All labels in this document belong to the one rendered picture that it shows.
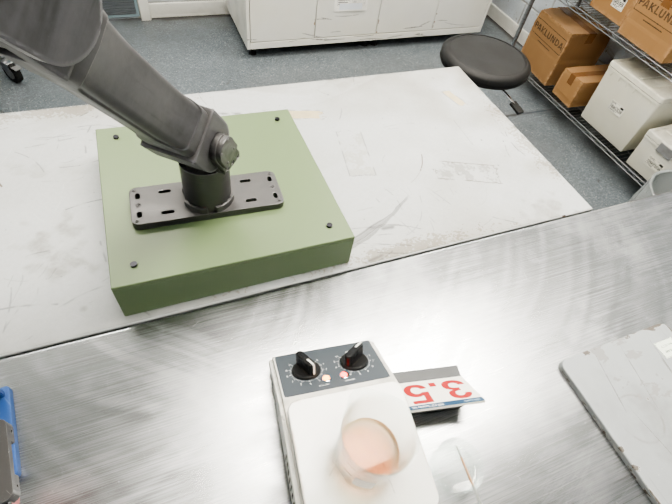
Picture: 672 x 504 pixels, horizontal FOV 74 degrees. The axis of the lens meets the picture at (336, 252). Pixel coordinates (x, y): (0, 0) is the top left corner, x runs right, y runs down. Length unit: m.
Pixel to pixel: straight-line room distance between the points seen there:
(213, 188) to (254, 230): 0.08
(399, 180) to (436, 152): 0.12
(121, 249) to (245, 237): 0.15
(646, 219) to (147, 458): 0.87
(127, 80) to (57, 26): 0.10
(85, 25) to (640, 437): 0.68
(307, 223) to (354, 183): 0.18
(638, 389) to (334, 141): 0.61
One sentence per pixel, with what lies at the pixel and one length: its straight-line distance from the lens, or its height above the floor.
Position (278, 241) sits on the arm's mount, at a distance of 0.59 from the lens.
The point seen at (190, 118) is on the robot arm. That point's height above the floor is 1.13.
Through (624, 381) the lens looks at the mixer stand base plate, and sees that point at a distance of 0.71.
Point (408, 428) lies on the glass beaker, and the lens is 0.40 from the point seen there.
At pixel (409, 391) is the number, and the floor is 0.92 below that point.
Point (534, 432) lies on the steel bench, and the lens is 0.62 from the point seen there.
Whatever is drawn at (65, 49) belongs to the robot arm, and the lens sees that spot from 0.32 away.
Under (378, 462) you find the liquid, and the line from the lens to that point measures 0.43.
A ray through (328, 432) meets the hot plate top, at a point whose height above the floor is 0.99.
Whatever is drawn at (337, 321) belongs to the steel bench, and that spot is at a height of 0.90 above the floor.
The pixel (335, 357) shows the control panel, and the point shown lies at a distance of 0.53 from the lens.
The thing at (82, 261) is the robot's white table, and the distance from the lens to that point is 0.69.
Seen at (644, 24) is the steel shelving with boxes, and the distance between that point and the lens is 2.64.
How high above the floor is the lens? 1.42
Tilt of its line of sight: 52 degrees down
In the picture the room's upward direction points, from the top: 11 degrees clockwise
